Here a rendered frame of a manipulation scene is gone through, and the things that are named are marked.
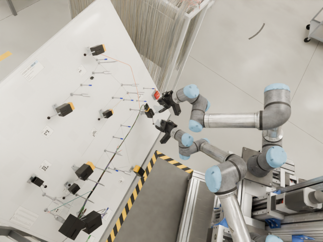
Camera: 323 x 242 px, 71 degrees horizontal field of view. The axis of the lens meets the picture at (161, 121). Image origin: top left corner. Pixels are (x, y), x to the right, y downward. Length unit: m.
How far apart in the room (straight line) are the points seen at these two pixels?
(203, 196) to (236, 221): 1.29
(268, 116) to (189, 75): 2.38
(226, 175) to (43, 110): 0.91
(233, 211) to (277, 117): 0.49
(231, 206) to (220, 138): 1.91
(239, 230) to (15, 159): 1.06
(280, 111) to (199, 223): 1.58
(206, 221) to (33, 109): 1.89
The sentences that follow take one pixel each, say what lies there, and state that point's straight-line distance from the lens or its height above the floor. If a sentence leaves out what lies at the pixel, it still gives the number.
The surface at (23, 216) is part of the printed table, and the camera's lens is 1.27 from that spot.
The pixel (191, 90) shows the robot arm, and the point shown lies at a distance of 1.21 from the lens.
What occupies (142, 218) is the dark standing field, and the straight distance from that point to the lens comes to 2.54.
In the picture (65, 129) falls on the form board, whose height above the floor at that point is 1.41.
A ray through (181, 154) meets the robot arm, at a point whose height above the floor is 1.16.
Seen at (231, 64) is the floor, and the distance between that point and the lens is 3.86.
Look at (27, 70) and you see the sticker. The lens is 1.15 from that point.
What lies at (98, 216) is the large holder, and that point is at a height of 1.18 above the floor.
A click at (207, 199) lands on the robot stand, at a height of 0.21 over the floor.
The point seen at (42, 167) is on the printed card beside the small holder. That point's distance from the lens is 1.23.
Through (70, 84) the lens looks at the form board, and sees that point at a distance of 1.25.
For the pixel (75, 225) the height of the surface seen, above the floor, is 1.27.
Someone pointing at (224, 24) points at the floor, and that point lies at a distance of 4.51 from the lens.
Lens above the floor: 2.51
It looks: 61 degrees down
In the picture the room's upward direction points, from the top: 21 degrees clockwise
